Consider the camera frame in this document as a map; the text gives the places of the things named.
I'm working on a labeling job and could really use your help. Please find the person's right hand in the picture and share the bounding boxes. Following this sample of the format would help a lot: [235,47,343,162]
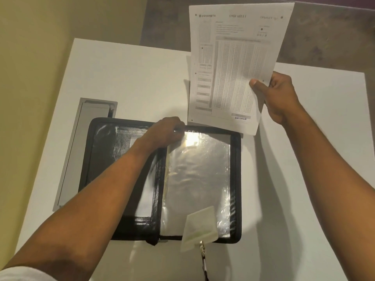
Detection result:
[249,71,306,126]

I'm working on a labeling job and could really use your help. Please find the person's left hand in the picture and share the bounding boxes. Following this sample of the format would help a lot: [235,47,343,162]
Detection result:
[137,116,186,153]

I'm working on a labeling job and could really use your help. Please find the printed white paper sheet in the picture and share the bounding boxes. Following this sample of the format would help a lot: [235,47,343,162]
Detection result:
[187,2,295,136]

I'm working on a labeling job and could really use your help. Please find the clear plastic sleeve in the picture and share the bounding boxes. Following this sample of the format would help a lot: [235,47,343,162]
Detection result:
[160,130,232,239]

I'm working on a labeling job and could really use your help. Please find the person's right forearm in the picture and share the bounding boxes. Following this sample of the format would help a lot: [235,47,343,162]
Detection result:
[281,106,375,281]

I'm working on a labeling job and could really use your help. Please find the person's left forearm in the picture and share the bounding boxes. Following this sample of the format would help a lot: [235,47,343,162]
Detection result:
[0,143,161,281]

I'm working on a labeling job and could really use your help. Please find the black zip folder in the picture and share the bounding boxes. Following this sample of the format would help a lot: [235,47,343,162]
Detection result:
[78,117,242,247]

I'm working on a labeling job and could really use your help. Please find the clear badge holder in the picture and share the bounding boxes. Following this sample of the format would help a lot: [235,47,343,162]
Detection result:
[180,205,219,253]

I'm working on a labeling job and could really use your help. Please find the white shirt sleeve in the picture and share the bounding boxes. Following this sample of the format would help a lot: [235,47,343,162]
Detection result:
[0,266,38,281]

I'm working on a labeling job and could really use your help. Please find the grey desk cable flap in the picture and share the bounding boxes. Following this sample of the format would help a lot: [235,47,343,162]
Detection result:
[53,97,118,211]

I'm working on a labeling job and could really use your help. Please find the black lanyard with metal clip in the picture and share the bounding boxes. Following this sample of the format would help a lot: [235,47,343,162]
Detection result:
[199,241,211,281]

